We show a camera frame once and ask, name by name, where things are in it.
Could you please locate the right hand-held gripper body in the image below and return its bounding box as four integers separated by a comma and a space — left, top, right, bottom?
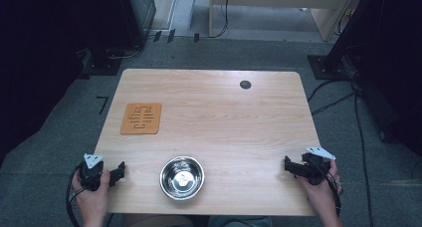
299, 145, 337, 186

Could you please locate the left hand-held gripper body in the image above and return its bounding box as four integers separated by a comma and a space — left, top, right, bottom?
78, 152, 111, 192

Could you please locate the person's right hand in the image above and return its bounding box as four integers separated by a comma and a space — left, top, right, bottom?
298, 159, 344, 206

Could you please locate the person's left hand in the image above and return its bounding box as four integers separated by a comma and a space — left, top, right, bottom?
72, 169, 111, 218

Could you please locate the orange cut-out trivet mat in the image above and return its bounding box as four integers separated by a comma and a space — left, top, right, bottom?
119, 102, 163, 136

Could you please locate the stainless steel bowl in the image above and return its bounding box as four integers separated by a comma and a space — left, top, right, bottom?
159, 155, 206, 202

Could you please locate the dark curtain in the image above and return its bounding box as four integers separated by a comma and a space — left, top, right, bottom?
0, 0, 133, 168
326, 0, 422, 156

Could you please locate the light wooden cabinet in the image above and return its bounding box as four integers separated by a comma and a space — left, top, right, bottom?
208, 0, 360, 43

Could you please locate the dark grey equipment case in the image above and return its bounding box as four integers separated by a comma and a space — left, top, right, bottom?
127, 0, 157, 48

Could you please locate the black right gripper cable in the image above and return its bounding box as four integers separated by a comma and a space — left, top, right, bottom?
314, 160, 343, 219

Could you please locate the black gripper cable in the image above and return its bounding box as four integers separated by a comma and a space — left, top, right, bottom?
314, 160, 343, 219
65, 162, 85, 227

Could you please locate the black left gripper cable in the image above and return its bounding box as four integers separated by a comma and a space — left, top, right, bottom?
65, 162, 85, 227

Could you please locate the long black floor cable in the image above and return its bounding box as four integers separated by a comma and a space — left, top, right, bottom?
351, 86, 375, 227

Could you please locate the black stand base plate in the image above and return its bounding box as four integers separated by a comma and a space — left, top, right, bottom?
81, 47, 124, 77
307, 54, 353, 82

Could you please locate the black hanging cable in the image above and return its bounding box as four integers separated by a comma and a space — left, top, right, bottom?
210, 0, 231, 40

